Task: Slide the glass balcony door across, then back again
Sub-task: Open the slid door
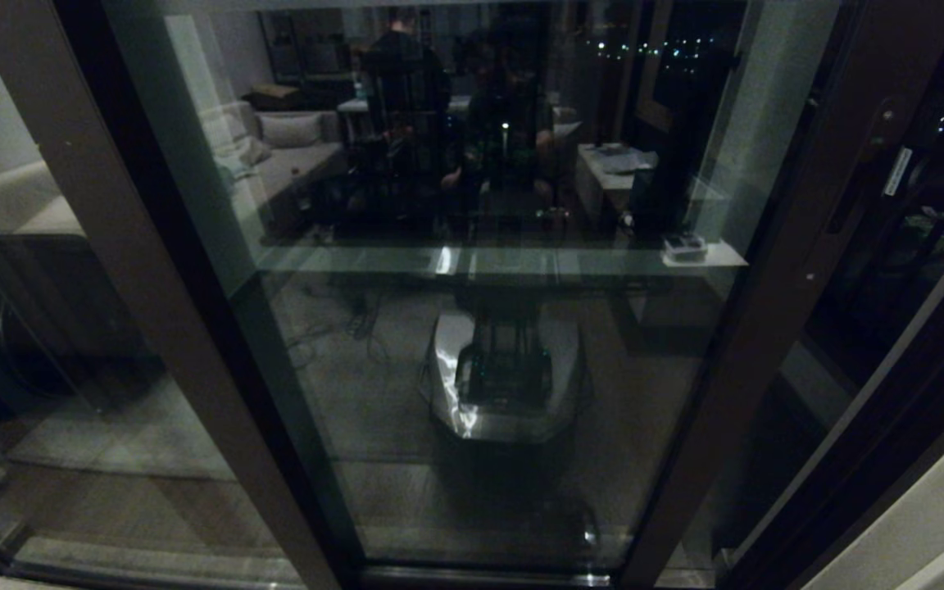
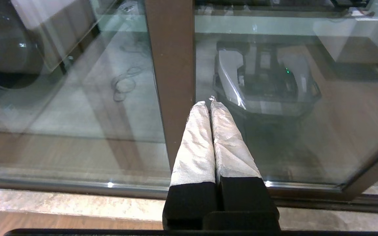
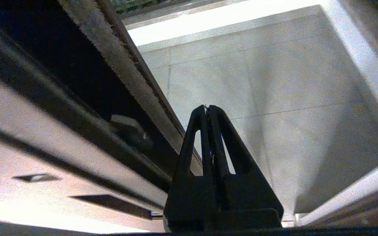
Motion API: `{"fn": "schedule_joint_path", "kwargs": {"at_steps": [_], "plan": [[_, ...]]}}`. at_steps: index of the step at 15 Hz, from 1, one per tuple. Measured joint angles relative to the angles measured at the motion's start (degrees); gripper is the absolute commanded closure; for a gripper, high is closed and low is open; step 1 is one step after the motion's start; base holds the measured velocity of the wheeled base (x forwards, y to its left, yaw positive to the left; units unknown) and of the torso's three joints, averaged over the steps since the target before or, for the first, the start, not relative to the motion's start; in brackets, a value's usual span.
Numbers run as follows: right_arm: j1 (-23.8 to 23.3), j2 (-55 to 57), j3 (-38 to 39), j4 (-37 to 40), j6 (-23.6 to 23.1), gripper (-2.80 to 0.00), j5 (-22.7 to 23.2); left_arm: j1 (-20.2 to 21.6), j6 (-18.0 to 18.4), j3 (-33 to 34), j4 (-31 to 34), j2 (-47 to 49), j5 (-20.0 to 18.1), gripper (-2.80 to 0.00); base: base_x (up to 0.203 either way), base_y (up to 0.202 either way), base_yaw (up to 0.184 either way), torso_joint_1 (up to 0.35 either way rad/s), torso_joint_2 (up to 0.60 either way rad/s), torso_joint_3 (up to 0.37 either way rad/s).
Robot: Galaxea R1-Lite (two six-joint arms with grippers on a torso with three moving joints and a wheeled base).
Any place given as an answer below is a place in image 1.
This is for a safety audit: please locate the brown framed sliding glass door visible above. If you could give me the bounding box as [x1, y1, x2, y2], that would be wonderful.
[58, 0, 944, 589]

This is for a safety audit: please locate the door floor track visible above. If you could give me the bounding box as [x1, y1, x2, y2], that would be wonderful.
[357, 561, 719, 590]

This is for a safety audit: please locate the dark recessed door handle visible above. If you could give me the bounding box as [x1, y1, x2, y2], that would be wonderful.
[826, 160, 870, 238]

